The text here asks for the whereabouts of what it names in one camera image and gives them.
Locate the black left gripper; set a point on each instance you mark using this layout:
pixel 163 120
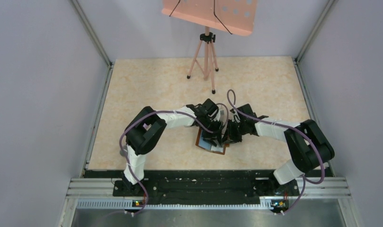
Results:
pixel 215 137

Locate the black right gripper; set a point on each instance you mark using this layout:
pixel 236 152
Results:
pixel 231 136

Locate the brown leather card holder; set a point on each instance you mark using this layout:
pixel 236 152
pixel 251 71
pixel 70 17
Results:
pixel 206 146

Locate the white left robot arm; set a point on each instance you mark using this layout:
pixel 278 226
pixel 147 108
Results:
pixel 145 130

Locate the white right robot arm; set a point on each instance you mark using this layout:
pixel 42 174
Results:
pixel 307 144

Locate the pink music stand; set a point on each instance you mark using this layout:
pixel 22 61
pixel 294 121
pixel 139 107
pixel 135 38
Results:
pixel 235 17

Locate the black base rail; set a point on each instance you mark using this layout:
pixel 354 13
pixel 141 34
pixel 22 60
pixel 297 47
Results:
pixel 206 187

